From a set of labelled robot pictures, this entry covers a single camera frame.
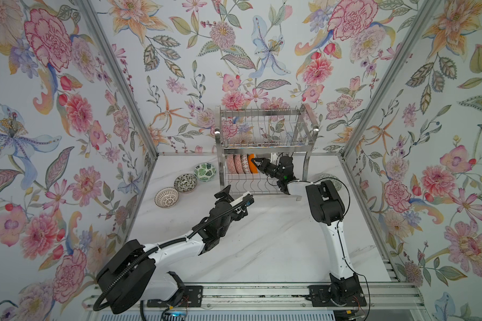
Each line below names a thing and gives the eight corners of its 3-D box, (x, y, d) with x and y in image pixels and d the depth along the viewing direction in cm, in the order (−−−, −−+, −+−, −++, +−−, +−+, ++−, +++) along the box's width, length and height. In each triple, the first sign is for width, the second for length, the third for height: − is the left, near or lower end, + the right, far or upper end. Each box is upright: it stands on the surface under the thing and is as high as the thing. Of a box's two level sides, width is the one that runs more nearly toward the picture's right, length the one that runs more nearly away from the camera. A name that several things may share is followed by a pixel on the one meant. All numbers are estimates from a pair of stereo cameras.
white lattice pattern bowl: (154, 207, 99) (152, 204, 96) (159, 191, 105) (157, 187, 102) (176, 207, 99) (174, 204, 96) (180, 191, 105) (178, 187, 102)
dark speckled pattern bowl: (174, 192, 105) (172, 188, 102) (178, 177, 111) (176, 173, 108) (195, 192, 105) (194, 188, 102) (197, 177, 111) (196, 173, 108)
